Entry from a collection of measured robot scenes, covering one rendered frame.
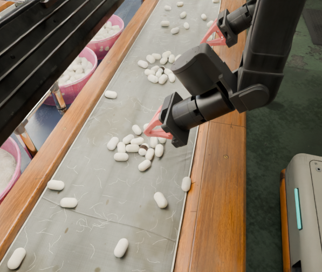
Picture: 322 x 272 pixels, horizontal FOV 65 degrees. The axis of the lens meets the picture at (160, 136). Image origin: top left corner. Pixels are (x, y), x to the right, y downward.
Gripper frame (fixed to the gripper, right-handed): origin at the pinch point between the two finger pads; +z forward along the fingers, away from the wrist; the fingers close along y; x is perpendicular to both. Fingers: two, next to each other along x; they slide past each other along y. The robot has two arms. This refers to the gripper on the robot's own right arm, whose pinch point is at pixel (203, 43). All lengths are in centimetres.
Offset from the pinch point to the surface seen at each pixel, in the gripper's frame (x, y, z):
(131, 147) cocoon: -0.1, 34.4, 15.9
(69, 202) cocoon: -5, 51, 22
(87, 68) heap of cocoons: -15.5, 3.6, 35.7
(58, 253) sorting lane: -3, 60, 22
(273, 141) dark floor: 97, -50, 18
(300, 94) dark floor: 112, -103, 0
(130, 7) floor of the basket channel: -15, -65, 45
